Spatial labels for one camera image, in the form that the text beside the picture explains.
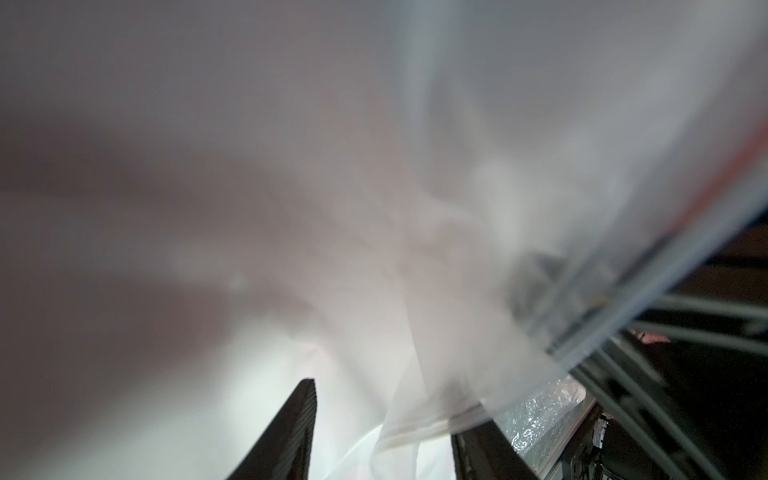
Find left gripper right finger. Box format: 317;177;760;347
451;420;538;480

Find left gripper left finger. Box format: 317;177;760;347
228;378;318;480

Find clear zip-top bag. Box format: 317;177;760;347
1;1;767;479

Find clear bag with white zipper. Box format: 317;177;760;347
494;375;593;477

